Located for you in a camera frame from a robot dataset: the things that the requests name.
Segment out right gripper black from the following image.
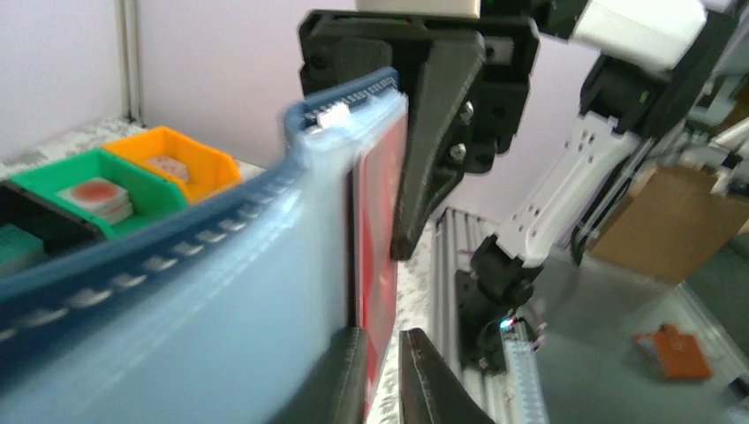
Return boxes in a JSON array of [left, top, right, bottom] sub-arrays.
[[299, 10, 539, 261]]

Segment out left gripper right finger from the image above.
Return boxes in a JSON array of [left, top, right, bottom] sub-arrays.
[[398, 328, 494, 424]]

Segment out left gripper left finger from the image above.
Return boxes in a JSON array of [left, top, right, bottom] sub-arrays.
[[269, 327, 367, 423]]

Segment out red VIP card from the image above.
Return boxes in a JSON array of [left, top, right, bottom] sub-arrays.
[[352, 113, 408, 415]]

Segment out blue leather card holder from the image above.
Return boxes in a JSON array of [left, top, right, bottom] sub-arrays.
[[1, 67, 408, 423]]

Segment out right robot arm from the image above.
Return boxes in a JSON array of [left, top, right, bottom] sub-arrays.
[[298, 1, 740, 373]]

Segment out brown leather holder on floor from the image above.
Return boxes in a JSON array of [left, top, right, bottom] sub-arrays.
[[632, 322, 713, 380]]

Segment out pale card stack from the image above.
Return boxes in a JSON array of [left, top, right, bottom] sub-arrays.
[[146, 155, 190, 183]]

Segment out white red card stack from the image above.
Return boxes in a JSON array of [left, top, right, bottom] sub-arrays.
[[57, 177, 133, 224]]

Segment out teal card stack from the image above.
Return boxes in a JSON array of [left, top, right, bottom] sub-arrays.
[[1, 224, 47, 276]]

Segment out floral table mat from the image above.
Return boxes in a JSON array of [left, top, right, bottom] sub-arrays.
[[1, 118, 425, 423]]

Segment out orange bin right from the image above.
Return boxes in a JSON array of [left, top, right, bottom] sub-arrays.
[[102, 126, 242, 204]]

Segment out green bin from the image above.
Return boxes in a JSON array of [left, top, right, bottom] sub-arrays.
[[10, 149, 188, 239]]

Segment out cardboard box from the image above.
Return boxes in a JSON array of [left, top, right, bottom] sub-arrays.
[[589, 165, 748, 285]]

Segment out black bin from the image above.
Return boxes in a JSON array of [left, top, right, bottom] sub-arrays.
[[1, 179, 106, 256]]

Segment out aluminium mounting rail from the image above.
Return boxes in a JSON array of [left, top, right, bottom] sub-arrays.
[[429, 208, 549, 423]]

